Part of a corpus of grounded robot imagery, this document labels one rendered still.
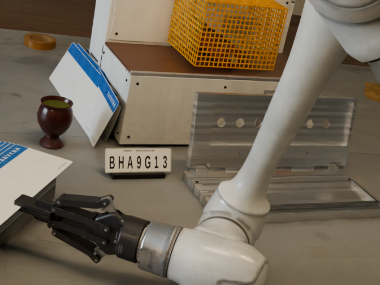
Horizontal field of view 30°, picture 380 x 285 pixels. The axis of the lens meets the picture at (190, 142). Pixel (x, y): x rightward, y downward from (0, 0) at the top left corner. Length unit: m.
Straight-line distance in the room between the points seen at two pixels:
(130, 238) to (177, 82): 0.64
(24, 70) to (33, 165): 0.80
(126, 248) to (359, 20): 0.60
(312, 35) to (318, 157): 0.82
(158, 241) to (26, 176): 0.32
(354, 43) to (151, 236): 0.52
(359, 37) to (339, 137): 1.03
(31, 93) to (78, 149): 0.35
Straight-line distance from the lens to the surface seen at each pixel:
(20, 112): 1.88
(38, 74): 2.16
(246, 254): 1.16
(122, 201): 1.52
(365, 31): 0.80
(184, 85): 1.74
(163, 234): 1.17
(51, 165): 1.42
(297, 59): 1.02
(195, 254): 1.15
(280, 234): 1.53
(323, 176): 1.80
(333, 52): 1.01
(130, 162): 1.61
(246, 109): 1.66
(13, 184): 1.34
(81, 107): 1.88
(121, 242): 1.19
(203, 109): 1.60
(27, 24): 2.64
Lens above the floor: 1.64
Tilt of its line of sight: 24 degrees down
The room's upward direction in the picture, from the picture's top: 12 degrees clockwise
